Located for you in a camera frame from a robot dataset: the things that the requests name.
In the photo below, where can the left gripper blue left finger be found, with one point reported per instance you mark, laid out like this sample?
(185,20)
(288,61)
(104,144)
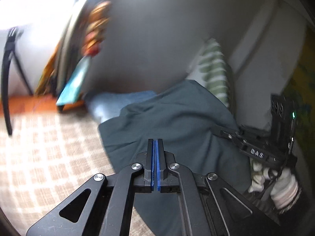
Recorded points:
(144,183)

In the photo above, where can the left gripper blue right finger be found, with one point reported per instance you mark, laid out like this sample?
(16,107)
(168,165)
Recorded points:
(167,170)

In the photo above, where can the dark green pants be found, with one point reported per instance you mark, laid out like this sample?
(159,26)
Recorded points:
(182,117)

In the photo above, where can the right forearm dark sleeve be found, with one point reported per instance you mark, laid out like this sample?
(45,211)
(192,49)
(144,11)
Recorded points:
(297,220)

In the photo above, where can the right gloved hand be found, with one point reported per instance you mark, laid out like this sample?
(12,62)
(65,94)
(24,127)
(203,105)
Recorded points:
(282,187)

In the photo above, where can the folded blue jeans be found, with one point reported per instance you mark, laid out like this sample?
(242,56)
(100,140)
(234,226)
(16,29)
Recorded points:
(103,106)

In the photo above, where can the beige checkered bed blanket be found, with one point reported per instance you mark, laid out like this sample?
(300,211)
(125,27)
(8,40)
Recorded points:
(48,157)

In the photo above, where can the green striped pillow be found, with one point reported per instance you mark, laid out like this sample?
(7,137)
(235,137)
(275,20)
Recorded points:
(211,71)

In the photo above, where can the teal hanging cloth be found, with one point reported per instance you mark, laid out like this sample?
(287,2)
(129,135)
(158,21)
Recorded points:
(70,94)

